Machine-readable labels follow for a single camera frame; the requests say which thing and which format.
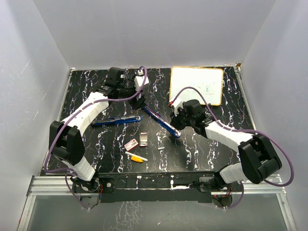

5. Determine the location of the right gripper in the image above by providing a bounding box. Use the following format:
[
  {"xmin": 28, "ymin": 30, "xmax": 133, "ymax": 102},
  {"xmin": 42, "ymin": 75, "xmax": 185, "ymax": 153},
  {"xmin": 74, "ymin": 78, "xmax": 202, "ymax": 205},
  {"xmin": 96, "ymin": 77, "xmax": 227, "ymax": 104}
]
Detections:
[{"xmin": 170, "ymin": 107, "xmax": 194, "ymax": 131}]

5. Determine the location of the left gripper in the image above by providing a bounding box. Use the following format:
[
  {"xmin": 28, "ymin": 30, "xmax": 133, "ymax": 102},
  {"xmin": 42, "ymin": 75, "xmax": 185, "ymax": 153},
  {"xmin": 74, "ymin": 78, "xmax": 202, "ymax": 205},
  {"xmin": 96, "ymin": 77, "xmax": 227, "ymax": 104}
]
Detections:
[{"xmin": 117, "ymin": 76, "xmax": 147, "ymax": 109}]

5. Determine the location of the staple tray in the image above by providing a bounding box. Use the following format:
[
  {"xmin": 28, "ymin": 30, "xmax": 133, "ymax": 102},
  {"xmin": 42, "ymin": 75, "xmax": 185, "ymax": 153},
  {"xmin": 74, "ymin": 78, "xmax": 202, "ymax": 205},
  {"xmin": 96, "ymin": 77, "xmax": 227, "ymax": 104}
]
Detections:
[{"xmin": 139, "ymin": 132, "xmax": 148, "ymax": 147}]

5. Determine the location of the red white staple box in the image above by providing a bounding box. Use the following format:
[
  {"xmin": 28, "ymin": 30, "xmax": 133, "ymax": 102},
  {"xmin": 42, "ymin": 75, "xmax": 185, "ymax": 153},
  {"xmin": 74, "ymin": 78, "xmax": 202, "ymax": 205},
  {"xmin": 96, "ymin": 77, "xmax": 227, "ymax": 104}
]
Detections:
[{"xmin": 124, "ymin": 139, "xmax": 139, "ymax": 151}]

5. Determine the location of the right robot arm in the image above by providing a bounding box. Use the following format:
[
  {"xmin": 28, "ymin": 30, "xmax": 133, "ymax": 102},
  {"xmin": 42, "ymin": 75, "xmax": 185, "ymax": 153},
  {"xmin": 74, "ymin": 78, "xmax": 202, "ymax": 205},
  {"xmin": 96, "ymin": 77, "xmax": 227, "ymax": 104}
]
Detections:
[{"xmin": 169, "ymin": 100, "xmax": 282, "ymax": 191}]

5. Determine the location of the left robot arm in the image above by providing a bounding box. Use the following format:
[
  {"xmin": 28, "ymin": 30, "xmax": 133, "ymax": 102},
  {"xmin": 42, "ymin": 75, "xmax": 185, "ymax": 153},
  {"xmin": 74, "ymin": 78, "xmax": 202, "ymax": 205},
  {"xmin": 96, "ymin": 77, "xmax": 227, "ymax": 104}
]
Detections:
[{"xmin": 48, "ymin": 66, "xmax": 149, "ymax": 192}]

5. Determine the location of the white marker pen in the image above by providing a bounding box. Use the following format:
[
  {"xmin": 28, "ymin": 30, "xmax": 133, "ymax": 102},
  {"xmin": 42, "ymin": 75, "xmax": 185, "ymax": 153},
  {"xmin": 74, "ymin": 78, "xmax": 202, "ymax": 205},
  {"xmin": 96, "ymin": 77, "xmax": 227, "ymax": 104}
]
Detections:
[{"xmin": 125, "ymin": 152, "xmax": 148, "ymax": 162}]

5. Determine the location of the yellow marker cap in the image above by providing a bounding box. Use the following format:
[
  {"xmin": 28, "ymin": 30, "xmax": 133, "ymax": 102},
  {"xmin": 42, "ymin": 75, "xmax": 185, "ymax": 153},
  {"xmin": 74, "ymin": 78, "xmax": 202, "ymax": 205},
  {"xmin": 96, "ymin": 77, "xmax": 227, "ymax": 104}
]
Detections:
[{"xmin": 131, "ymin": 156, "xmax": 143, "ymax": 163}]

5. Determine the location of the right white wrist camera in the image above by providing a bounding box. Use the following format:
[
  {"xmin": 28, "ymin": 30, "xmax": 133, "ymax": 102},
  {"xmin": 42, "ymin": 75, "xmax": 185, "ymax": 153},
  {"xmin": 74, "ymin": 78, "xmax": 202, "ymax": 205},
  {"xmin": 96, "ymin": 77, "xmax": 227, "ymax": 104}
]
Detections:
[{"xmin": 169, "ymin": 97, "xmax": 183, "ymax": 116}]

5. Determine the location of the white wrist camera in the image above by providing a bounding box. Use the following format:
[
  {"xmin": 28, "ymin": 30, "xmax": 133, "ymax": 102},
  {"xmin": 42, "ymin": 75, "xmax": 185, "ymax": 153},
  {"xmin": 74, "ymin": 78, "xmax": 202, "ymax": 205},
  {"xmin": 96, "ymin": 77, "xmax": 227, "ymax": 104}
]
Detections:
[
  {"xmin": 169, "ymin": 97, "xmax": 183, "ymax": 116},
  {"xmin": 134, "ymin": 69, "xmax": 150, "ymax": 91}
]

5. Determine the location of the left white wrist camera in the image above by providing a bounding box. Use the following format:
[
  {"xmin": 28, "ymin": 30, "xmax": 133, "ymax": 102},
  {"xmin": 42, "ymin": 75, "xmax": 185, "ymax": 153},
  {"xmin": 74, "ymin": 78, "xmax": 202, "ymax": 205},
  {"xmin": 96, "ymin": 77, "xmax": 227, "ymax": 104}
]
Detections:
[{"xmin": 134, "ymin": 69, "xmax": 150, "ymax": 91}]

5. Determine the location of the small whiteboard orange frame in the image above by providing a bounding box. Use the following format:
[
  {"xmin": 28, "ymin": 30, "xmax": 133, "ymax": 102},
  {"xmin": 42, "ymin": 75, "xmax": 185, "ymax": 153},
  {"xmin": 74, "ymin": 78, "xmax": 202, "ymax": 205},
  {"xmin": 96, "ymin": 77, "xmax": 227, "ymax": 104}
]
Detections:
[{"xmin": 169, "ymin": 66, "xmax": 224, "ymax": 106}]

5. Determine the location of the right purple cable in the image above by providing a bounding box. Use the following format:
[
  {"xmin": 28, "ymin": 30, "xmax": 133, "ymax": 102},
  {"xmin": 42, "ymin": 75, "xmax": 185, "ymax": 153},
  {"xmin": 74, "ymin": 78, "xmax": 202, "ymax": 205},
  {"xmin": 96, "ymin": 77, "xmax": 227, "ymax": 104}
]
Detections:
[{"xmin": 169, "ymin": 87, "xmax": 295, "ymax": 210}]

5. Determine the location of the purple cable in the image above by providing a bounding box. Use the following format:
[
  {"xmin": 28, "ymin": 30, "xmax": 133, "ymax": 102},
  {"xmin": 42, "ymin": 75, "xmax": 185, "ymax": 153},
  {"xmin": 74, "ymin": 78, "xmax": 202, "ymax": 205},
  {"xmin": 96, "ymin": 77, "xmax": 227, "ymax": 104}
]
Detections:
[
  {"xmin": 169, "ymin": 87, "xmax": 295, "ymax": 210},
  {"xmin": 43, "ymin": 66, "xmax": 148, "ymax": 211}
]

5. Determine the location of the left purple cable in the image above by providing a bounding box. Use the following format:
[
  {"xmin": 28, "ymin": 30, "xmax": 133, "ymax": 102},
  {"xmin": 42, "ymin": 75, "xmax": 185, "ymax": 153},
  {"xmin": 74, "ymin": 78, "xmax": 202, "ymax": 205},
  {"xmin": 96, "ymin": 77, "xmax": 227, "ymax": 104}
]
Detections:
[{"xmin": 43, "ymin": 66, "xmax": 148, "ymax": 211}]

